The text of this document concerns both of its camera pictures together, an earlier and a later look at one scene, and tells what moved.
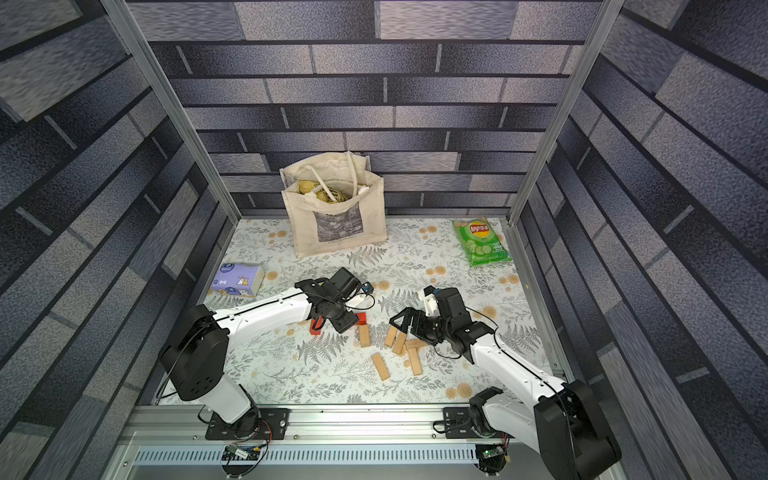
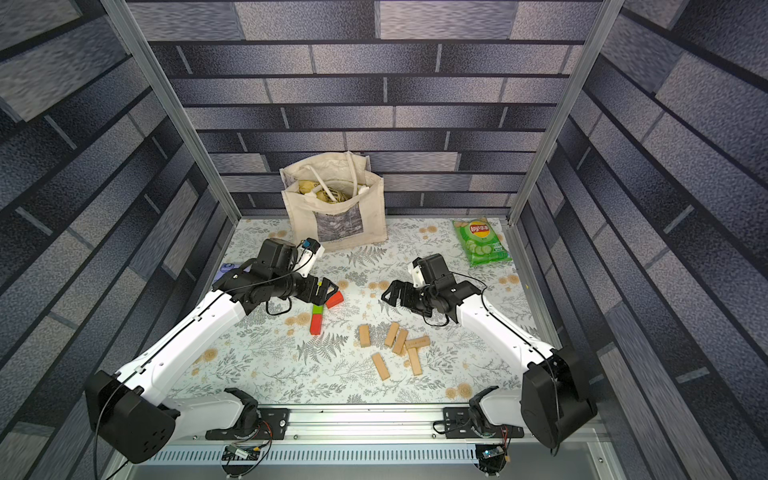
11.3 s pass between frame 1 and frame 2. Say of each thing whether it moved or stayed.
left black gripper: moved
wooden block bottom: stayed
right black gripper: moved
